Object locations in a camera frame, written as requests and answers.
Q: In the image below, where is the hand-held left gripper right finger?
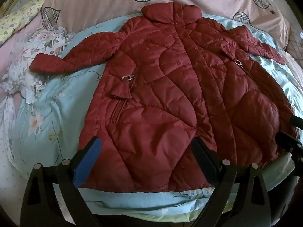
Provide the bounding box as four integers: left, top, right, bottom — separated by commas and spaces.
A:
190, 137, 273, 227

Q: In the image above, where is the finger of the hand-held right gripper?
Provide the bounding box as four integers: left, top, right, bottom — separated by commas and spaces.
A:
275, 130, 303, 153
291, 115, 303, 129

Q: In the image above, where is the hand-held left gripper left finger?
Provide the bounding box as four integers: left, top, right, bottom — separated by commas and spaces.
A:
20, 136, 103, 227

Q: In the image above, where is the red quilted jacket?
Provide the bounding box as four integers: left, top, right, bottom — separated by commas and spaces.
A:
29, 2, 299, 193

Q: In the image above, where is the light blue floral bedsheet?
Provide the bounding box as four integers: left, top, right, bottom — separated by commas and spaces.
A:
9, 14, 303, 223

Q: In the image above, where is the pale green bedsheet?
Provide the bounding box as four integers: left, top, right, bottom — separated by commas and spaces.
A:
95, 202, 228, 224

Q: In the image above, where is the ruffled floral pillow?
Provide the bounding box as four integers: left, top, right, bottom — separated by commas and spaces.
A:
0, 25, 76, 104

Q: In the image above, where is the pink quilt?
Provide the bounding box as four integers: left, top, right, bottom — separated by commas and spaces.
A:
0, 16, 41, 81

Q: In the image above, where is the pink duvet with plaid hearts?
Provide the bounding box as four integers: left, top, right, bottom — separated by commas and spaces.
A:
40, 0, 303, 62

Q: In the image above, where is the yellow floral pillow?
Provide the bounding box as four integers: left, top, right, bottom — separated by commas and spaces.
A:
0, 0, 45, 44

